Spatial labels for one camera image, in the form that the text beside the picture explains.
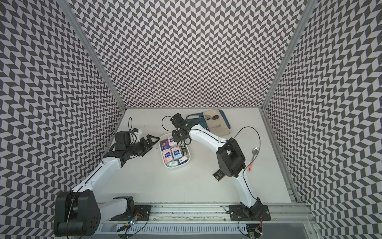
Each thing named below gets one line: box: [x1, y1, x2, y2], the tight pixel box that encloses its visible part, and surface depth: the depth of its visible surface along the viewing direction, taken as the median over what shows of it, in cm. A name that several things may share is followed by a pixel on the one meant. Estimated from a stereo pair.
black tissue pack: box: [212, 168, 226, 182], surface depth 85 cm
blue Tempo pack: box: [178, 155, 188, 164], surface depth 85 cm
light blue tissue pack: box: [168, 160, 179, 168], surface depth 84 cm
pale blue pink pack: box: [170, 145, 183, 160], surface depth 90 cm
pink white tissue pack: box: [167, 135, 178, 148], surface depth 93 cm
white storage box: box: [158, 132, 191, 169], surface depth 88 cm
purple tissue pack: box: [159, 139, 171, 151], surface depth 93 cm
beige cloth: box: [203, 109, 231, 137], surface depth 110 cm
